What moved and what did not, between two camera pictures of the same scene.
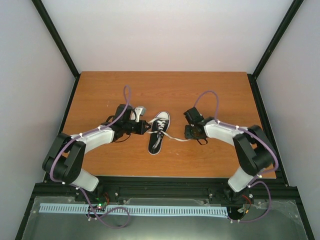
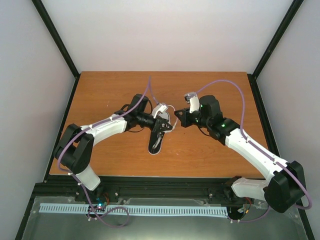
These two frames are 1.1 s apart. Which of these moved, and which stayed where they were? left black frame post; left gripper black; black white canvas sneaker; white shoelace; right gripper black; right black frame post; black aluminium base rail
Moved: right gripper black; white shoelace; left gripper black
Stayed: black white canvas sneaker; right black frame post; left black frame post; black aluminium base rail
